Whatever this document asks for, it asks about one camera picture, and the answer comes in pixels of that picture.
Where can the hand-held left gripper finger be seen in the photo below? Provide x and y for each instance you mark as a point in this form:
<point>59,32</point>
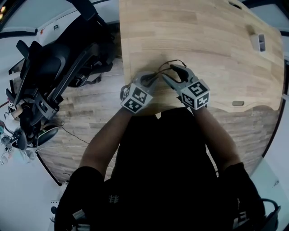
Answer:
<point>144,73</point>
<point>153,86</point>

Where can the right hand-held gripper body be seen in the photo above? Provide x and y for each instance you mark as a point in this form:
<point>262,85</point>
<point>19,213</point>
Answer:
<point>195,94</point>

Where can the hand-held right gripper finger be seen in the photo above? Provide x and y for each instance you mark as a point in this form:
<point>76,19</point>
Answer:
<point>173,84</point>
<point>184,73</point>

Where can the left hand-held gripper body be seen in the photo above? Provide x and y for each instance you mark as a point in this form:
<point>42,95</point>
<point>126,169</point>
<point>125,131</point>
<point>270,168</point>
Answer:
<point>136,99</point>

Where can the person's right forearm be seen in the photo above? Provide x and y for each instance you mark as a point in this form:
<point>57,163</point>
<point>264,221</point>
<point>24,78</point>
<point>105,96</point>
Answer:
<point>216,135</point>

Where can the person's left forearm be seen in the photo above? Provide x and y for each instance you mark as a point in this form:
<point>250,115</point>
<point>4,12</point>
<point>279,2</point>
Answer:
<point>106,139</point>

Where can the person's black clothing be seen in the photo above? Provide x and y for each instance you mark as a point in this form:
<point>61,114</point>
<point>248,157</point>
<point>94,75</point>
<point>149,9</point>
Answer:
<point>162,169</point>

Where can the white desk organizer tray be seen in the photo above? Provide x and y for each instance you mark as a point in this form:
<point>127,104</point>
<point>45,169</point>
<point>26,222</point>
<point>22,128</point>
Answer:
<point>256,42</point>

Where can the black mesh office chair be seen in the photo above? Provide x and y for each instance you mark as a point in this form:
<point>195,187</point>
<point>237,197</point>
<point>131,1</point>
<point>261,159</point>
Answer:
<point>48,135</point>
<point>54,61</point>
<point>88,11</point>

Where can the grey crumpled cloth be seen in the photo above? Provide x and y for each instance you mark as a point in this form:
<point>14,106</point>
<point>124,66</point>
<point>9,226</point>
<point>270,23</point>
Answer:
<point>28,156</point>

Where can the black bag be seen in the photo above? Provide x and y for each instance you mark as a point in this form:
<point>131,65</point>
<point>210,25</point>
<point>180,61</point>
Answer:
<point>274,216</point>

